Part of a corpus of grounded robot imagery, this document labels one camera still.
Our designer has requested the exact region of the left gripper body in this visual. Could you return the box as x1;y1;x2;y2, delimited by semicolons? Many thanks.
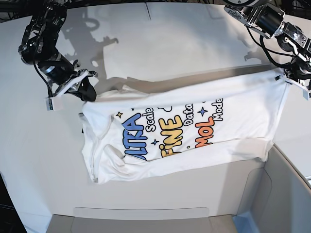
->
275;63;311;100

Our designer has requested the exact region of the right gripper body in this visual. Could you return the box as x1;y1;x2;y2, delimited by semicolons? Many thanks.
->
38;57;98;97

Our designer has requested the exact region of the white printed t-shirt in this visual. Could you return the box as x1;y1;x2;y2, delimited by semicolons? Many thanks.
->
79;69;289;184

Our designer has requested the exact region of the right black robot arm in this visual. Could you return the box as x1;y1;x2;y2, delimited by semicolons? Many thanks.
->
18;0;98;102

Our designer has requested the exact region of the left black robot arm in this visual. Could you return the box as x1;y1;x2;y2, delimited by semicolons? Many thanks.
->
224;0;311;100

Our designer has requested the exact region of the grey plastic bin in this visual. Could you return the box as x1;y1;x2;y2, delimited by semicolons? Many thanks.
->
47;146;311;233

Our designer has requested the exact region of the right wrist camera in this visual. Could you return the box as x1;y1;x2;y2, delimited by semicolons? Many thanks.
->
45;97;63;111

